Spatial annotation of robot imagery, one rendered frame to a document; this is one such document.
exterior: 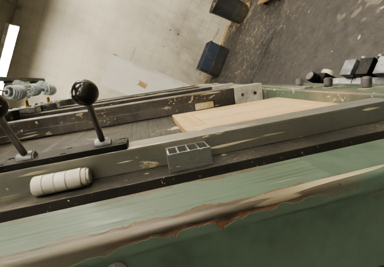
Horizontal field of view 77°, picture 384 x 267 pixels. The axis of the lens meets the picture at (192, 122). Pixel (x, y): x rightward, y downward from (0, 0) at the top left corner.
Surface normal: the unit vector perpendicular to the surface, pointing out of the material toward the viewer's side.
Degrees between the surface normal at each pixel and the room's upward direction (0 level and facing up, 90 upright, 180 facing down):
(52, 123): 90
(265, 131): 90
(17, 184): 90
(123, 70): 90
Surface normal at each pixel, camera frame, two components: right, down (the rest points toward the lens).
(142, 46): 0.15, 0.26
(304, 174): -0.14, -0.97
